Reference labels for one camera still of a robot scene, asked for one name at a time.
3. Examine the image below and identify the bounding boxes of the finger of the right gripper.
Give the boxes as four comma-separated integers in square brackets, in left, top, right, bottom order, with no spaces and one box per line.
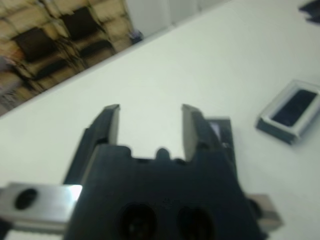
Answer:
[306,12,320,23]
[298,0,320,13]

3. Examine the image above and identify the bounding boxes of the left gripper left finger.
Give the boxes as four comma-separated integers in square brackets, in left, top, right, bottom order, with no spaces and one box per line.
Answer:
[63,103,122,186]

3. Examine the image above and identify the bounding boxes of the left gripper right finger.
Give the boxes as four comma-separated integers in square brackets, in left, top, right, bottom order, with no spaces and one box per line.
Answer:
[181,103,224,163]

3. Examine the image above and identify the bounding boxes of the black slim camera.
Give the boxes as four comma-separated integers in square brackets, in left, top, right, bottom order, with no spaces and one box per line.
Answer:
[270,89,319,128]

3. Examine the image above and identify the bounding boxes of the black box base white insert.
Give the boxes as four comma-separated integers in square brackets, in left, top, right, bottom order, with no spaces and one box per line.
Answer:
[254,79,320,146]

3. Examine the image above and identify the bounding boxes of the black seat chair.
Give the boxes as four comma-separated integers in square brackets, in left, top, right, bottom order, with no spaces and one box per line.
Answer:
[9,26,76,81]
[58,6,120,67]

